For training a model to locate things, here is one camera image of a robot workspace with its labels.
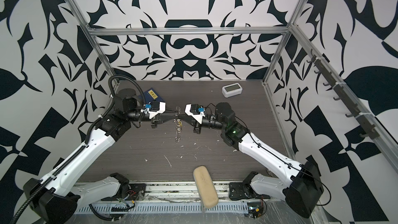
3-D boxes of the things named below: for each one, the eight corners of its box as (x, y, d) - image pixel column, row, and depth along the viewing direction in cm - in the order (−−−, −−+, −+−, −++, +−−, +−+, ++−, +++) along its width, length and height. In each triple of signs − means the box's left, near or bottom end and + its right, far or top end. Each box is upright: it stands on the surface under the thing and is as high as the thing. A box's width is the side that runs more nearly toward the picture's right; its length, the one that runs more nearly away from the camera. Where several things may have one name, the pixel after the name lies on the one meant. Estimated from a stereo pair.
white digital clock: (224, 98, 113) (225, 93, 109) (220, 90, 118) (221, 85, 114) (242, 94, 116) (244, 89, 111) (237, 87, 121) (239, 81, 116)
